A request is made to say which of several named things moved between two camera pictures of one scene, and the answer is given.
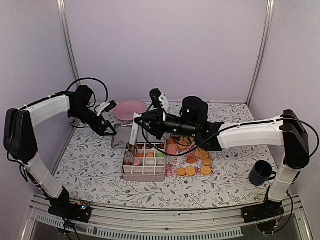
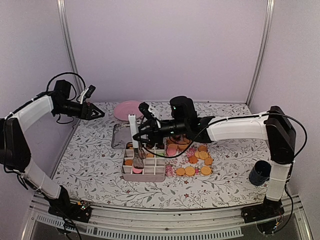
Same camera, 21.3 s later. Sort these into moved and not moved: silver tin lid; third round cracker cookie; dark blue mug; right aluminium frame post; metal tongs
Moved: metal tongs
Not moved: dark blue mug; third round cracker cookie; right aluminium frame post; silver tin lid
